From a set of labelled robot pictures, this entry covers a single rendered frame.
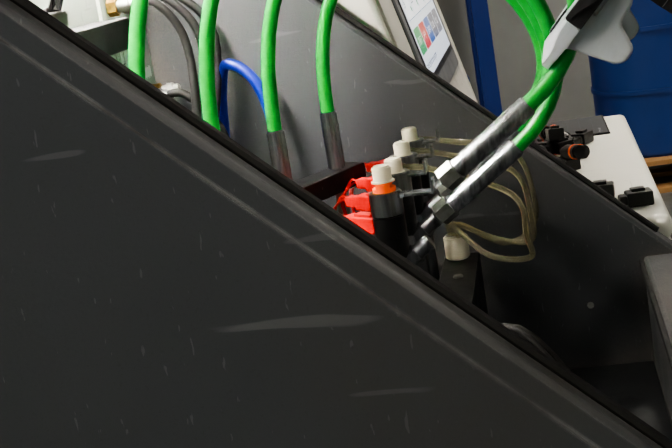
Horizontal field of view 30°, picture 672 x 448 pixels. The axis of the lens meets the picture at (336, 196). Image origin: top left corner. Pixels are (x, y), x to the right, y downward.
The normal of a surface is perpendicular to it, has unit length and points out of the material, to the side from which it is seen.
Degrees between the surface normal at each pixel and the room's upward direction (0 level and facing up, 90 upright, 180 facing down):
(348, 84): 90
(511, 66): 90
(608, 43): 101
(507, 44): 90
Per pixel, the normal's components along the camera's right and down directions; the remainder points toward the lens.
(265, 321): -0.15, 0.22
